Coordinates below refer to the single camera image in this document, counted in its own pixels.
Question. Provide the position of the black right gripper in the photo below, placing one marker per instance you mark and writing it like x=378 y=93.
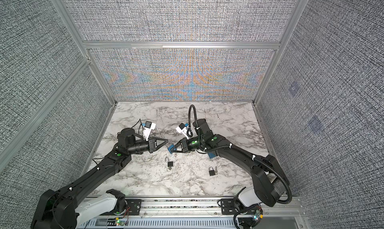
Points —
x=184 y=142

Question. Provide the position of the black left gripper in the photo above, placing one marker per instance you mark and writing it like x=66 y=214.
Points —
x=152 y=144

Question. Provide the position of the blue padlock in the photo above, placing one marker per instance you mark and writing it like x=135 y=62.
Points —
x=171 y=148
x=212 y=155

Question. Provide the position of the black padlock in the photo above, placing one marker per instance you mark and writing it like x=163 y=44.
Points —
x=213 y=171
x=169 y=163

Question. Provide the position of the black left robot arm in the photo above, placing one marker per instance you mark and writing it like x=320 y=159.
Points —
x=61 y=209

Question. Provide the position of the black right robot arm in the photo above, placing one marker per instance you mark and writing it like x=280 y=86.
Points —
x=270 y=183

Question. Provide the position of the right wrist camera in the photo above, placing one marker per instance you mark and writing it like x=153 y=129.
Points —
x=185 y=130

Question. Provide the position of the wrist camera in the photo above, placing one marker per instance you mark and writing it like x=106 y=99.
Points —
x=147 y=128
x=185 y=130

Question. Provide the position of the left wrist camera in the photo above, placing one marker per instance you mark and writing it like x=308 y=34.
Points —
x=147 y=128

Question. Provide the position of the aluminium front rail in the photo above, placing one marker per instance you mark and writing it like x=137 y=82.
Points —
x=190 y=213

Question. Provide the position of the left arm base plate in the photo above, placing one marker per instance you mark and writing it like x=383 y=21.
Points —
x=133 y=208

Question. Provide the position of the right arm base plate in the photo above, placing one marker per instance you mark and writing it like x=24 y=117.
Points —
x=230 y=206

